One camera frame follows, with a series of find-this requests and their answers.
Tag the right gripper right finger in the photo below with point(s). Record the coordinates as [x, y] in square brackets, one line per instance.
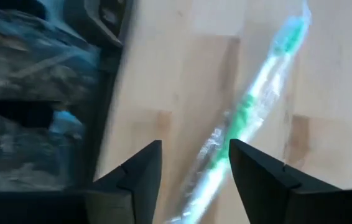
[288, 199]

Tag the green wrapped toothbrush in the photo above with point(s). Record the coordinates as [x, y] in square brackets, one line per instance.
[241, 119]

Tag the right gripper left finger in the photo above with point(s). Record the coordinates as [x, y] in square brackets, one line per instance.
[117, 205]

